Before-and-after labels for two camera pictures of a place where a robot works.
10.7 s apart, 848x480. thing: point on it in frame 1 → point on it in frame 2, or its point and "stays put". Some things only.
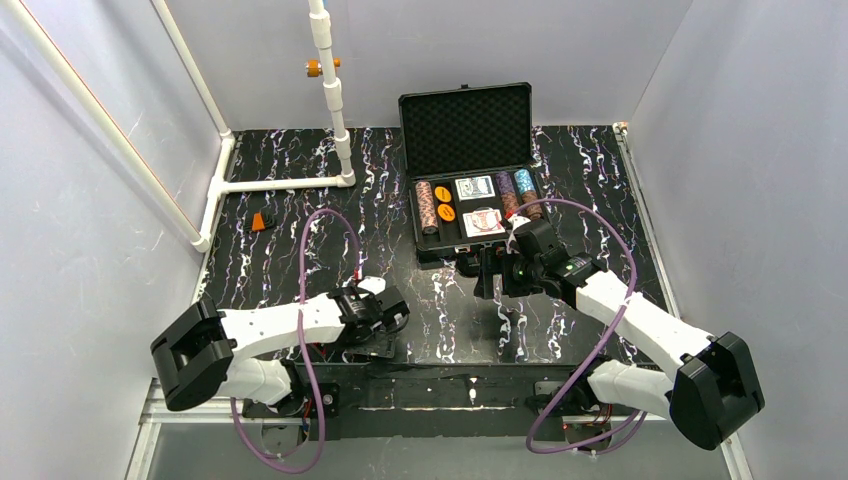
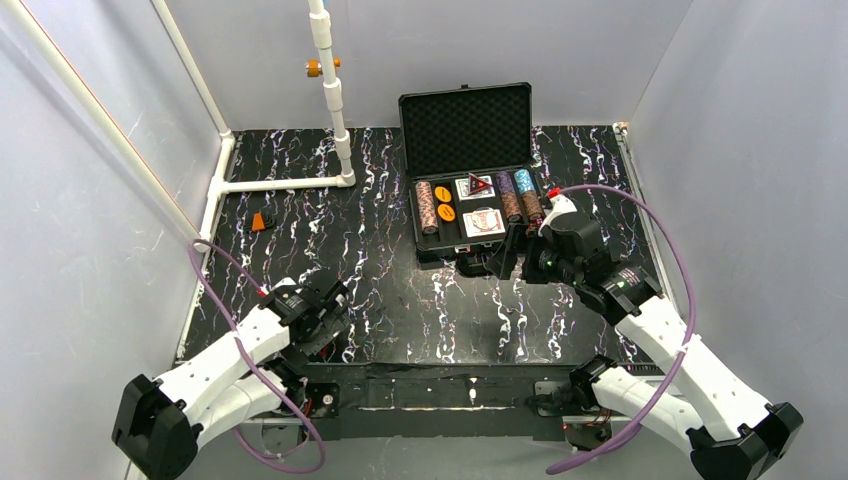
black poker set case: x=469 y=152 stays put
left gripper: x=382 y=328 → x=329 y=307
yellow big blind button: x=442 y=194 stays put
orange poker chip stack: x=424 y=194 stays put
